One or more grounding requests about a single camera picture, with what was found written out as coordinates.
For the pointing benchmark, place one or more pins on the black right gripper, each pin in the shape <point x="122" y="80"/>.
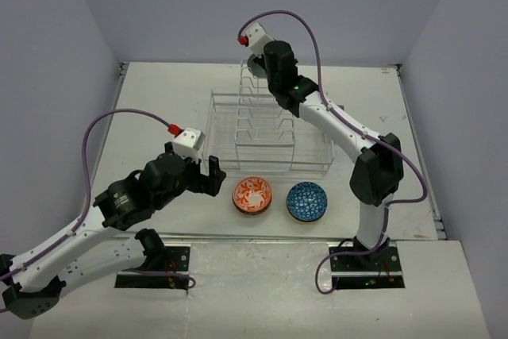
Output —
<point x="261" y="61"/>

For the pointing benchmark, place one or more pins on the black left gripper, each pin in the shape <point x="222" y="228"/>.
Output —
<point x="211" y="182"/>

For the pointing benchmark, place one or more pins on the dark green bowl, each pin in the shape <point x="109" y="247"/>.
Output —
<point x="256" y="66"/>

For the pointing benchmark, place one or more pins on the orange leaf pattern bowl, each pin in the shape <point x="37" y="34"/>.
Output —
<point x="252" y="193"/>

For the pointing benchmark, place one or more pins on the blue triangle pattern bowl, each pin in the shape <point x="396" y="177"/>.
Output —
<point x="307" y="201"/>

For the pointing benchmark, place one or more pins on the black leaf pattern bowl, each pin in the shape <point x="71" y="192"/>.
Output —
<point x="252" y="213"/>

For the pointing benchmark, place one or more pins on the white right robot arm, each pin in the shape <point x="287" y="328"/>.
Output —
<point x="377" y="169"/>

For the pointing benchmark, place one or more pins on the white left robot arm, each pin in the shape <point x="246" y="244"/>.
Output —
<point x="38" y="279"/>

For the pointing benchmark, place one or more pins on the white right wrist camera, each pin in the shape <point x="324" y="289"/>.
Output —
<point x="255" y="38"/>

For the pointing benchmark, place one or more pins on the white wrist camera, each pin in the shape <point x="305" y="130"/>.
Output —
<point x="255" y="38"/>
<point x="188" y="143"/>

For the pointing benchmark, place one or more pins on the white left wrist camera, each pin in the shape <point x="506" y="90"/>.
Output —
<point x="188" y="143"/>

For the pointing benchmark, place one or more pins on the white wire dish rack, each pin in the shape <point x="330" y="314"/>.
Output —
<point x="250" y="133"/>

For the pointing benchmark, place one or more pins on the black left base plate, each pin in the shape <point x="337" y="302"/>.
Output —
<point x="169" y="272"/>

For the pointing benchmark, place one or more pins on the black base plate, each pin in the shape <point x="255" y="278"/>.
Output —
<point x="385" y="272"/>
<point x="169" y="272"/>

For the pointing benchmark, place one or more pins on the aluminium table edge rail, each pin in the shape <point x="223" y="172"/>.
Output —
<point x="100" y="127"/>

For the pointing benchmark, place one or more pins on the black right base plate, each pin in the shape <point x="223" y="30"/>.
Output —
<point x="385" y="272"/>

